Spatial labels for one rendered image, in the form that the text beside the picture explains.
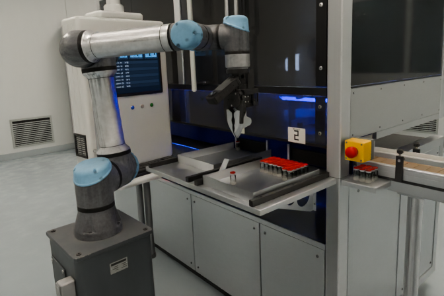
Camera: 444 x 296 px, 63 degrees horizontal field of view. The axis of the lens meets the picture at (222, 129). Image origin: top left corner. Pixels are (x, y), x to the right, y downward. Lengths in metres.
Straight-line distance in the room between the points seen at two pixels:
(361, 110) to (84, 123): 1.23
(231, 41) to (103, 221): 0.68
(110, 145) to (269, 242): 0.86
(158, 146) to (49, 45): 4.67
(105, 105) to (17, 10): 5.26
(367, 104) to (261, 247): 0.81
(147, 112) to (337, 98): 1.04
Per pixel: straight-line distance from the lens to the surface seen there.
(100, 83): 1.28
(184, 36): 0.98
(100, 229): 1.22
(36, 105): 6.45
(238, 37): 1.09
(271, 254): 1.76
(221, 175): 1.38
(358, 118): 1.45
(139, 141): 1.96
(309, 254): 1.60
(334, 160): 1.39
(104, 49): 1.11
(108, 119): 1.28
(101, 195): 1.20
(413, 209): 1.47
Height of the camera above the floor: 1.31
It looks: 10 degrees down
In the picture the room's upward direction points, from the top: 2 degrees counter-clockwise
